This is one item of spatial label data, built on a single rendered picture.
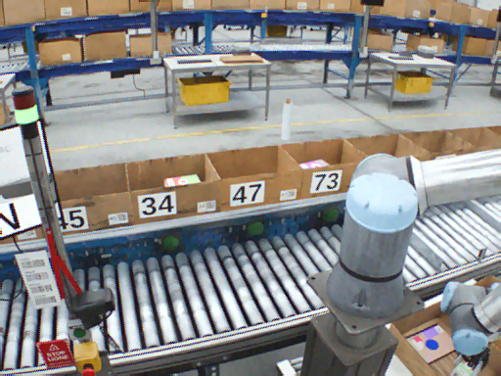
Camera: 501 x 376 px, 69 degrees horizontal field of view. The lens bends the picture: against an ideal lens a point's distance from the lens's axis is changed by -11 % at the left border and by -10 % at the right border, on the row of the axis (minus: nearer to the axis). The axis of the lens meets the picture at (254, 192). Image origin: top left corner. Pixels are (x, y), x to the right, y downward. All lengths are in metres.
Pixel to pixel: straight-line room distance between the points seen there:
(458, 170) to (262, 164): 1.32
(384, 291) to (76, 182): 1.52
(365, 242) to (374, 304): 0.15
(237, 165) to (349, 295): 1.31
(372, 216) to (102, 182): 1.46
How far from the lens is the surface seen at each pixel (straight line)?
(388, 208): 0.82
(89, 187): 2.03
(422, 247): 2.02
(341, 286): 0.93
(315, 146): 2.24
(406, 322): 1.56
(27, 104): 0.96
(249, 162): 2.11
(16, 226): 1.21
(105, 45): 5.85
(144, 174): 2.01
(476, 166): 1.02
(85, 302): 1.18
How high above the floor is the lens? 1.88
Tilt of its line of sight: 30 degrees down
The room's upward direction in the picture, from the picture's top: 2 degrees clockwise
